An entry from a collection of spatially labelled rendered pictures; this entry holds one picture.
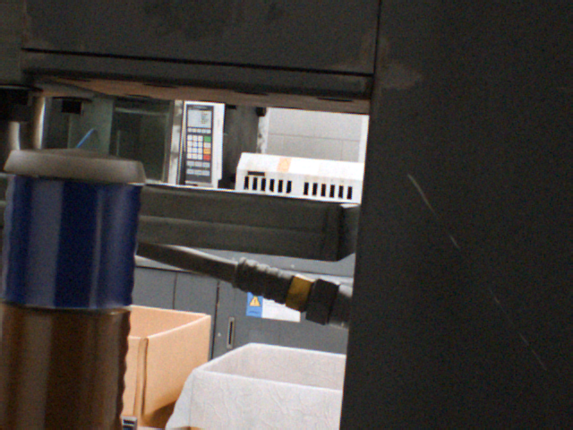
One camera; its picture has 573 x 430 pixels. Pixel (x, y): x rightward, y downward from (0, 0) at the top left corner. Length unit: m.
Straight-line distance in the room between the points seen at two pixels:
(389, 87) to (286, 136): 6.69
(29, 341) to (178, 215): 0.23
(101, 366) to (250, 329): 4.90
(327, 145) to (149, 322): 3.77
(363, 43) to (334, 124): 6.55
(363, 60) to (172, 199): 0.11
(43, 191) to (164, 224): 0.23
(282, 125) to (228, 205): 6.66
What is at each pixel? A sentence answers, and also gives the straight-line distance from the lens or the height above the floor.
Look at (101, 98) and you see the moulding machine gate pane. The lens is 5.42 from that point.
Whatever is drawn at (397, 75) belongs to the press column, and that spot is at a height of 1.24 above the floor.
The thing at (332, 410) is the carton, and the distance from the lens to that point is 2.79.
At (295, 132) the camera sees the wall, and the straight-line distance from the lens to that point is 7.15.
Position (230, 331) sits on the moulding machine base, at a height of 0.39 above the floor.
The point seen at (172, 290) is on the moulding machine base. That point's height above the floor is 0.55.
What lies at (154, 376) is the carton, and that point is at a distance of 2.94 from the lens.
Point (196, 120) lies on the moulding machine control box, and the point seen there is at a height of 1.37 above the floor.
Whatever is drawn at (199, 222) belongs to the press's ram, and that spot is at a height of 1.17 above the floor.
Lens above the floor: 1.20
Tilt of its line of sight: 3 degrees down
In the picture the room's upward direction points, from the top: 5 degrees clockwise
